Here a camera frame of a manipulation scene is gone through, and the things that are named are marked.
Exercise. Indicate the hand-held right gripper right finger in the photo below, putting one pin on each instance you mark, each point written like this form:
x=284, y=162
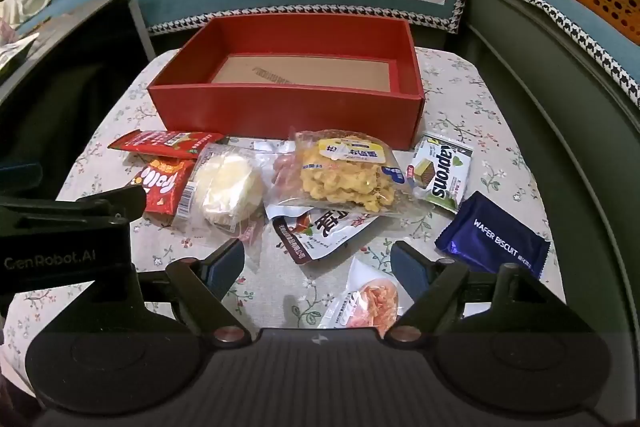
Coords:
x=407, y=269

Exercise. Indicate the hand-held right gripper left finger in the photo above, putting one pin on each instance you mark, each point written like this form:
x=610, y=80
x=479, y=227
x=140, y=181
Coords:
x=227, y=269

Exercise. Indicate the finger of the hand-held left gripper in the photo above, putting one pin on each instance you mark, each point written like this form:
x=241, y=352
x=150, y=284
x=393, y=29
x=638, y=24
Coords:
x=20, y=178
x=90, y=204

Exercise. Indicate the clear packet with round cake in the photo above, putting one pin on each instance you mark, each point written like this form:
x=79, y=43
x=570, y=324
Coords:
x=225, y=187

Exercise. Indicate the long red snack packet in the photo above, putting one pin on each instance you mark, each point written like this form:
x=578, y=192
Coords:
x=155, y=144

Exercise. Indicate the dark blue wafer packet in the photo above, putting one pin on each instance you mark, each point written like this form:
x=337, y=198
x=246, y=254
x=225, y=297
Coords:
x=490, y=232

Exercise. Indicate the clear packet of yellow crisps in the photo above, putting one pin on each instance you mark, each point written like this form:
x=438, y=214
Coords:
x=345, y=182

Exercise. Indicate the red cardboard box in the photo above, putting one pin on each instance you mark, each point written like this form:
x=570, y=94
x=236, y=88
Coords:
x=280, y=117

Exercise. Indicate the clear packet of pink shrimp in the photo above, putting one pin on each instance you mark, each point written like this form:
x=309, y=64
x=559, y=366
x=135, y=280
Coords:
x=365, y=297

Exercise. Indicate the short red snack packet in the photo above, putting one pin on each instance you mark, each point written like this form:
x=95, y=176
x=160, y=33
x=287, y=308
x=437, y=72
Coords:
x=160, y=187

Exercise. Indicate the white and brown egg packet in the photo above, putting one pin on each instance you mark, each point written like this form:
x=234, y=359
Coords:
x=320, y=237

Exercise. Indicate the green wafer packet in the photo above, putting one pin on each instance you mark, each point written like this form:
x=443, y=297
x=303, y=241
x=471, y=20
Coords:
x=440, y=177

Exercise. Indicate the white paper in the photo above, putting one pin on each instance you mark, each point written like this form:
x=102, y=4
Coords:
x=15, y=52

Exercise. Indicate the green sofa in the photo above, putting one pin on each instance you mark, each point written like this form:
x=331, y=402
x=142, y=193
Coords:
x=550, y=132

